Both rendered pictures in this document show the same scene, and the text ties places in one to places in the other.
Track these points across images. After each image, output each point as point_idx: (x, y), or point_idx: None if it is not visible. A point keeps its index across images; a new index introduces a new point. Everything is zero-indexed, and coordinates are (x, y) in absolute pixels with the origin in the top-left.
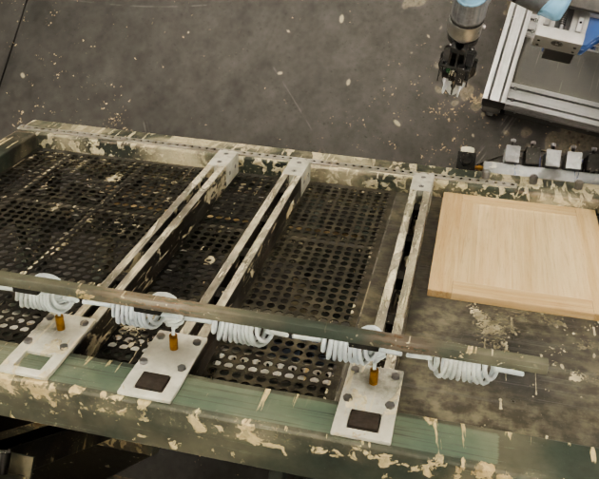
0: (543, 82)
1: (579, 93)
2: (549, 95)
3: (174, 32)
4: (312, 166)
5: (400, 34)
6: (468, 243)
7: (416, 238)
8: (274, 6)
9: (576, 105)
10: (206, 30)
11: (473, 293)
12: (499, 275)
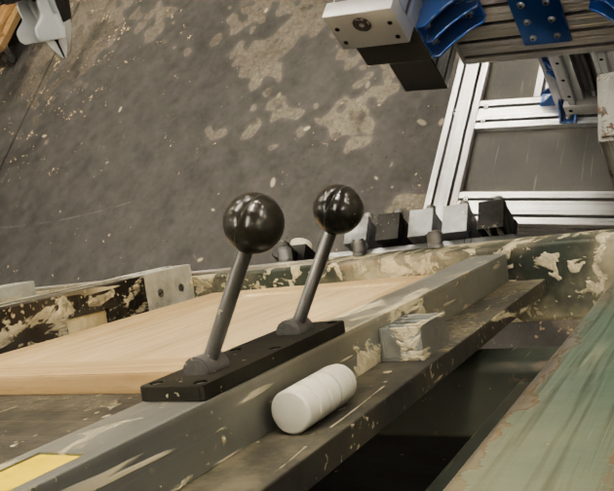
0: (508, 183)
1: (565, 186)
2: (516, 197)
3: (95, 239)
4: (40, 292)
5: (341, 183)
6: (133, 328)
7: None
8: (200, 186)
9: (559, 201)
10: (128, 229)
11: None
12: (106, 351)
